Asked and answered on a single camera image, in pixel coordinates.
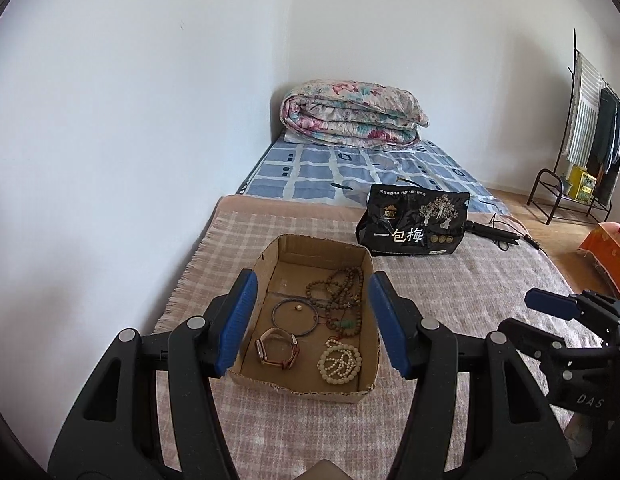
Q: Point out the yellow box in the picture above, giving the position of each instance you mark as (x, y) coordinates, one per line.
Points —
(582, 185)

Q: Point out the black hair straightener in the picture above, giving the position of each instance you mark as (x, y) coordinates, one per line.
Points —
(492, 232)

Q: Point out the dark hanging clothes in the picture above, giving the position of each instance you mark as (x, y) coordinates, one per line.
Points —
(610, 130)

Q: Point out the cardboard box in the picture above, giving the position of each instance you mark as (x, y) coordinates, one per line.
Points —
(295, 260)

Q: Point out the striped hanging cloth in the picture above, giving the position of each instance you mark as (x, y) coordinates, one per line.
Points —
(582, 110)

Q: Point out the orange box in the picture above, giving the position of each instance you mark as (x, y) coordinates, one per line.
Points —
(607, 247)

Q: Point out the thin dark bangle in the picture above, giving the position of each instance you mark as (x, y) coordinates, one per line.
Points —
(273, 316)

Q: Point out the black metal clothes rack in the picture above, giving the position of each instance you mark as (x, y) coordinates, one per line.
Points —
(572, 90)

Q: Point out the folded floral quilt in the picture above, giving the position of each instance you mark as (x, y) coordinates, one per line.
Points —
(350, 110)

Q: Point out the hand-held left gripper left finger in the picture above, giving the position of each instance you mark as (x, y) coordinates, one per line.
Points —
(237, 320)

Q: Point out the black printed snack bag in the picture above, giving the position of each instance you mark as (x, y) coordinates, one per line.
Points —
(410, 225)

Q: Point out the person's right hand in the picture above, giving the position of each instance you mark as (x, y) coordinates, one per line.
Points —
(585, 430)

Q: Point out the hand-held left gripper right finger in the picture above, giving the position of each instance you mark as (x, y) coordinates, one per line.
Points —
(387, 320)

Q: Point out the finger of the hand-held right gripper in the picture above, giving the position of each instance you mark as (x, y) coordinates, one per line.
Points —
(550, 302)
(540, 342)

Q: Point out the pink plaid blanket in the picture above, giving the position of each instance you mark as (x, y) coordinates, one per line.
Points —
(465, 285)

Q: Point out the blue checked bed sheet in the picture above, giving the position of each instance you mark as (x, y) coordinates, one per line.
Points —
(315, 170)

